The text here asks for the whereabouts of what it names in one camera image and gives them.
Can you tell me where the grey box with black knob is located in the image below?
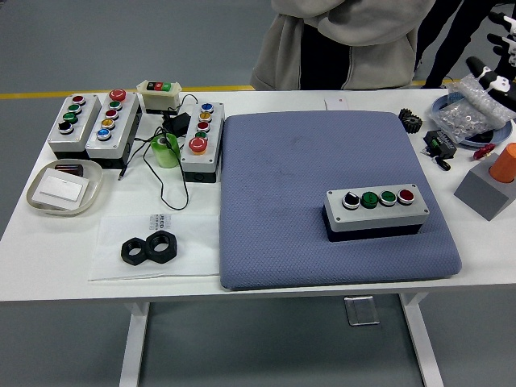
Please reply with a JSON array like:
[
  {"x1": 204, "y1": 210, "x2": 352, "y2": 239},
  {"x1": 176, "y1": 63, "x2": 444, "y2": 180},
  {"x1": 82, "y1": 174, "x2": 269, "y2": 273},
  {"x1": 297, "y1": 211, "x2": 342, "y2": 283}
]
[{"x1": 47, "y1": 93, "x2": 102, "y2": 160}]

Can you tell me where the blue-grey woven mat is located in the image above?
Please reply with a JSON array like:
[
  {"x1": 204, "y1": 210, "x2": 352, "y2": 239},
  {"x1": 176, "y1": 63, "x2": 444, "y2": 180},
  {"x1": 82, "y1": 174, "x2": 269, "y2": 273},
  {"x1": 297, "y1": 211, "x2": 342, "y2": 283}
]
[{"x1": 219, "y1": 110, "x2": 463, "y2": 292}]

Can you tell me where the white shallow tray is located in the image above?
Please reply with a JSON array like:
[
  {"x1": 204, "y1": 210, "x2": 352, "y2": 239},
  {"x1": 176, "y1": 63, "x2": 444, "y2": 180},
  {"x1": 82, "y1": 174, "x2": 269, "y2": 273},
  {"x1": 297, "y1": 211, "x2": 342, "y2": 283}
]
[{"x1": 26, "y1": 160, "x2": 104, "y2": 217}]

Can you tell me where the white table leg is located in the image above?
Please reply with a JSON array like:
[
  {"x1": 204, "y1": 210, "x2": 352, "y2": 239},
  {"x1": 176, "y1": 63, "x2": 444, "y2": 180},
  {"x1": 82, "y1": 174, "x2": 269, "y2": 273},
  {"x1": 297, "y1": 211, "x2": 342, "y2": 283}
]
[
  {"x1": 398, "y1": 293, "x2": 444, "y2": 387},
  {"x1": 119, "y1": 302, "x2": 151, "y2": 387}
]

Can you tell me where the black toothed gear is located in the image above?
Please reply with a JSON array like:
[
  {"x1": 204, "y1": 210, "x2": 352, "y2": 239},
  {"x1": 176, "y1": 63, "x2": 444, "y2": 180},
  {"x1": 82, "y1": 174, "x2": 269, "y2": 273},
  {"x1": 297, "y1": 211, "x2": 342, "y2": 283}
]
[{"x1": 397, "y1": 107, "x2": 423, "y2": 134}]

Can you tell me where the small black hex nut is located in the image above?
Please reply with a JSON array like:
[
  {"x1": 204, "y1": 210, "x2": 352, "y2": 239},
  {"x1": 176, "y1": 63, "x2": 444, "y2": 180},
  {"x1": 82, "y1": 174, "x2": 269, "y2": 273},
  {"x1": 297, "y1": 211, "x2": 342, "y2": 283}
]
[{"x1": 120, "y1": 237, "x2": 151, "y2": 266}]

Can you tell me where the bubble-wrap bag of washers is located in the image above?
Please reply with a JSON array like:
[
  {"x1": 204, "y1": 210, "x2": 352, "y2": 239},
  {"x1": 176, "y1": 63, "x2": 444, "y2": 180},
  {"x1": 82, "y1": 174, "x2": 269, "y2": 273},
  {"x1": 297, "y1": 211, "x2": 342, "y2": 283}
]
[{"x1": 427, "y1": 72, "x2": 516, "y2": 144}]

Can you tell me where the white wall switch panel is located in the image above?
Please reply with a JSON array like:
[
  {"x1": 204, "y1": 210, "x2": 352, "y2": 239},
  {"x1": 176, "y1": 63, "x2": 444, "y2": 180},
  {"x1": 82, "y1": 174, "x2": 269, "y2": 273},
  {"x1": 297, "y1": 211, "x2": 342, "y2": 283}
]
[{"x1": 31, "y1": 168, "x2": 90, "y2": 210}]

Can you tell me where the black power adapter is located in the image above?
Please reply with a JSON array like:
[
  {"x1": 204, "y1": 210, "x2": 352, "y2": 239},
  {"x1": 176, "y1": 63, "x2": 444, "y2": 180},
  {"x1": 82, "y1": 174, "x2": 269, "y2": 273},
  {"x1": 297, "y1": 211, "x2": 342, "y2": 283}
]
[{"x1": 160, "y1": 112, "x2": 191, "y2": 136}]

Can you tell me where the metal bracket under table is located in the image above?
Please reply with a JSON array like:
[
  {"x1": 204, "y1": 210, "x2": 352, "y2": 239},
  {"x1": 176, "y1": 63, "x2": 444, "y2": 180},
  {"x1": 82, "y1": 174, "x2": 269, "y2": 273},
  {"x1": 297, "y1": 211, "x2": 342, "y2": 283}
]
[{"x1": 344, "y1": 295, "x2": 381, "y2": 327}]

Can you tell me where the person in black trousers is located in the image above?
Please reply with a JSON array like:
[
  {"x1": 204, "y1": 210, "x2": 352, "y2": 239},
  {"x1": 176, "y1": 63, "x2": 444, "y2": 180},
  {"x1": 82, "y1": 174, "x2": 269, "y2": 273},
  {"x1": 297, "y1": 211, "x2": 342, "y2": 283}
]
[{"x1": 414, "y1": 0, "x2": 505, "y2": 89}]

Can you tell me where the black module with green terminal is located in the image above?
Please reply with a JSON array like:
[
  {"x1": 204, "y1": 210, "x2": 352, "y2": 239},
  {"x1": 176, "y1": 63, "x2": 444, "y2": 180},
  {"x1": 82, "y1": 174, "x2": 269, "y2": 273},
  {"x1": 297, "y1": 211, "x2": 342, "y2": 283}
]
[{"x1": 422, "y1": 128, "x2": 458, "y2": 159}]

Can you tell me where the narrow grey emergency-stop button box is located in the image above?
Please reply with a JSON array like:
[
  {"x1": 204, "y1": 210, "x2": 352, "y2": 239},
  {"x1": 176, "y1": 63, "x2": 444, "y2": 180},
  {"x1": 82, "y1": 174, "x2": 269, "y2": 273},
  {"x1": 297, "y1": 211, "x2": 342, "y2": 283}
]
[{"x1": 179, "y1": 101, "x2": 226, "y2": 185}]

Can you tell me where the green tape roll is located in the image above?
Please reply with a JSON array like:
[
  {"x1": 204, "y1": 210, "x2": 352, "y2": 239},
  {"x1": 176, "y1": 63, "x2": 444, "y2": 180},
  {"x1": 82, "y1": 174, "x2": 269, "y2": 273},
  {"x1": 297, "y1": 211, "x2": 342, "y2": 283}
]
[{"x1": 150, "y1": 132, "x2": 181, "y2": 169}]

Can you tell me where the wide grey emergency-stop button box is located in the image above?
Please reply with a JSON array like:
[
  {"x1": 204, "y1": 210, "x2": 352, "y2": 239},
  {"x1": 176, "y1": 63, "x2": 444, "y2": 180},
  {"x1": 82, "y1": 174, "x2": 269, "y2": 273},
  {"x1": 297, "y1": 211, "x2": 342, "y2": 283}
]
[{"x1": 84, "y1": 88, "x2": 142, "y2": 169}]

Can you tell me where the clear printed plastic bag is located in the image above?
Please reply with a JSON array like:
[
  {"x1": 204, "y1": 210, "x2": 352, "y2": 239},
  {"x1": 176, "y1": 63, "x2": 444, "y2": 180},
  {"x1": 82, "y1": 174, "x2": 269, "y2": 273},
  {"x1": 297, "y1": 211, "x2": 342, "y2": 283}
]
[{"x1": 87, "y1": 213, "x2": 222, "y2": 282}]

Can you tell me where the cream red-green switch box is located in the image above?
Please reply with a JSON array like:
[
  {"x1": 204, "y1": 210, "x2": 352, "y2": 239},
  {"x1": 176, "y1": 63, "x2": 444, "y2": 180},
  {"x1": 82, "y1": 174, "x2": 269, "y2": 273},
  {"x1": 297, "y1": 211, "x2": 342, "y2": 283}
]
[{"x1": 135, "y1": 79, "x2": 183, "y2": 115}]

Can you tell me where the blue round plate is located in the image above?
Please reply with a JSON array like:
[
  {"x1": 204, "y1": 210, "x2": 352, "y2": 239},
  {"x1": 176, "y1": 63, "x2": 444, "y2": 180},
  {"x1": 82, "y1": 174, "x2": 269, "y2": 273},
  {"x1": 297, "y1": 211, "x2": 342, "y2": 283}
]
[{"x1": 429, "y1": 94, "x2": 515, "y2": 147}]

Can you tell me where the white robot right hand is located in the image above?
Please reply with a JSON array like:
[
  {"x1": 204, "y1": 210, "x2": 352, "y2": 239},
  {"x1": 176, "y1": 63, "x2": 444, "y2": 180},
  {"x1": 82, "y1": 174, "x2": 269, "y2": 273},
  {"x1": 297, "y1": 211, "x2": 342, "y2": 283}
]
[{"x1": 465, "y1": 10, "x2": 516, "y2": 98}]

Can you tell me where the grey four-button control box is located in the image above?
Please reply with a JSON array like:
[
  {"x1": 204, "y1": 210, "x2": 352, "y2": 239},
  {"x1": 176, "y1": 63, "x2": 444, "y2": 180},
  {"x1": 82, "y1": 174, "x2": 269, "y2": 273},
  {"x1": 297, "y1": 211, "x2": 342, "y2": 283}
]
[{"x1": 323, "y1": 183, "x2": 430, "y2": 243}]

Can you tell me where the large black hex nut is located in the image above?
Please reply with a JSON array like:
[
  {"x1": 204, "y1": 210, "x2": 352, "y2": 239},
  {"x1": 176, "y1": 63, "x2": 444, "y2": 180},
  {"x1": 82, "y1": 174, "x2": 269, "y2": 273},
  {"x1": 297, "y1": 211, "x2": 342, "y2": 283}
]
[{"x1": 144, "y1": 229, "x2": 180, "y2": 264}]

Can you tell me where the thin black adapter cord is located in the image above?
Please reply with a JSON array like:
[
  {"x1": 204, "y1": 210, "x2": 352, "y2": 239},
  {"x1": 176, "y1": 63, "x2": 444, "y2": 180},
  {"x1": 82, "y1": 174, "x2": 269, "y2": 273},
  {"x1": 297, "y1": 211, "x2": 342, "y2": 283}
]
[{"x1": 117, "y1": 93, "x2": 198, "y2": 211}]

